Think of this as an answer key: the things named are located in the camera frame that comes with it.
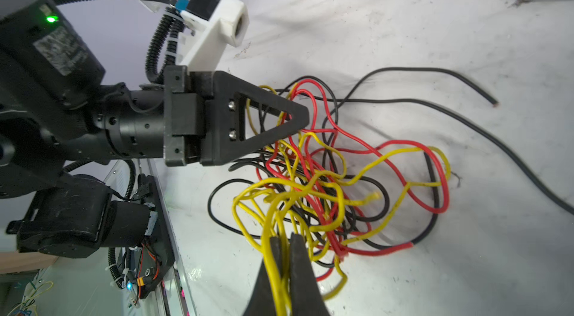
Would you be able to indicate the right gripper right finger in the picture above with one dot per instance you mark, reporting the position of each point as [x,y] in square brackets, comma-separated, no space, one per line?
[306,299]

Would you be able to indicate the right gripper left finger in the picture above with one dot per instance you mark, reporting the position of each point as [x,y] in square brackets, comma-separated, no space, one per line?
[261,302]

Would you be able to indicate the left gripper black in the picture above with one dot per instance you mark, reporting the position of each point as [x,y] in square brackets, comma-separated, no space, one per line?
[213,118]

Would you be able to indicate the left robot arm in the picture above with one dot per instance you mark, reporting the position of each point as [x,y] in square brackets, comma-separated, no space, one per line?
[55,110]

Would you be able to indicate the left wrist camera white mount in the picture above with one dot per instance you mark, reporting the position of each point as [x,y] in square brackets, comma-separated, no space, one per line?
[214,25]

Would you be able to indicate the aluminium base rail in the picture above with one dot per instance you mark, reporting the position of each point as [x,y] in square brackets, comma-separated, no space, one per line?
[147,276]

